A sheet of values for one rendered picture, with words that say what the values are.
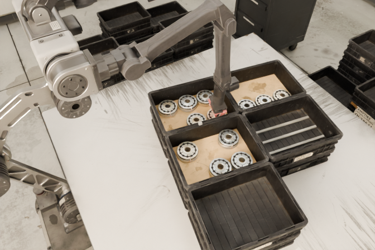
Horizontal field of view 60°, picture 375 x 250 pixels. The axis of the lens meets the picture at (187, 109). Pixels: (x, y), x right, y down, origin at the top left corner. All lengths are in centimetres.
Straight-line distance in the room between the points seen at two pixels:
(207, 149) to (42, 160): 155
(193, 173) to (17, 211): 148
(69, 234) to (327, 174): 149
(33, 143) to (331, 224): 224
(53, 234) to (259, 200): 125
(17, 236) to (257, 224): 166
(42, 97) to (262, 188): 104
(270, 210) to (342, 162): 58
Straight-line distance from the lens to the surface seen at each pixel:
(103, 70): 105
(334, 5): 462
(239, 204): 147
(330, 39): 397
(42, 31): 118
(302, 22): 342
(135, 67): 108
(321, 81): 296
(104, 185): 169
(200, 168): 154
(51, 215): 223
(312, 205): 170
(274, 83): 197
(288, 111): 183
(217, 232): 141
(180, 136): 156
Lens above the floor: 214
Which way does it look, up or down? 48 degrees down
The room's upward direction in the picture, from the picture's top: straight up
